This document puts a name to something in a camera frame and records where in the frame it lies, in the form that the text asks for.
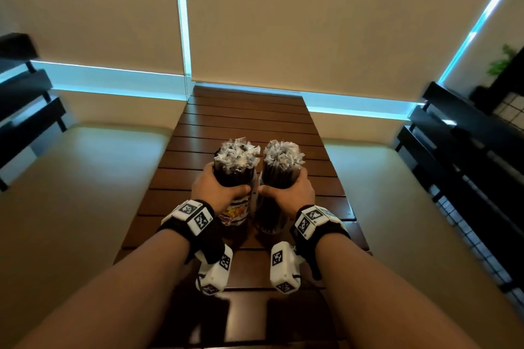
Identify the person's right hand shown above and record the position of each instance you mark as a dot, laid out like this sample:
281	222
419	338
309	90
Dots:
294	195

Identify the person's left hand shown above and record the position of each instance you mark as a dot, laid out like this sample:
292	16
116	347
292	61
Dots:
213	193

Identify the transparent plastic cup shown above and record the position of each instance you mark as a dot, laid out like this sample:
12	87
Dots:
237	213
270	218

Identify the person's right forearm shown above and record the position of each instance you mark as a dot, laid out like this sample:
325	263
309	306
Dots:
389	299

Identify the person's left forearm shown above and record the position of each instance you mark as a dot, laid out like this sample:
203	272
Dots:
114	291

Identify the black wristband with white markers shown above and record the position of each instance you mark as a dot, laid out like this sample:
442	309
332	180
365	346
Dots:
208	242
305	242

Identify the beige padded bench seat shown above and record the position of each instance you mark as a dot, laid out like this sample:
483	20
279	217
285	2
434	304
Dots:
69	218
401	205

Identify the beige roller blind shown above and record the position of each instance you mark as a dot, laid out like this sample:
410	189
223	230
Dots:
327	21
90	5
491	46

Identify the black slatted bench backrest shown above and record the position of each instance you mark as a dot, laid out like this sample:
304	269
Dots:
24	115
470	156

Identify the green plant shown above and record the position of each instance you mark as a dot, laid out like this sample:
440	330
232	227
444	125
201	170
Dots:
499	64

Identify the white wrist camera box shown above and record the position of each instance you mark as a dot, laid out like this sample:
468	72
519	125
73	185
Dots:
213	275
284	271

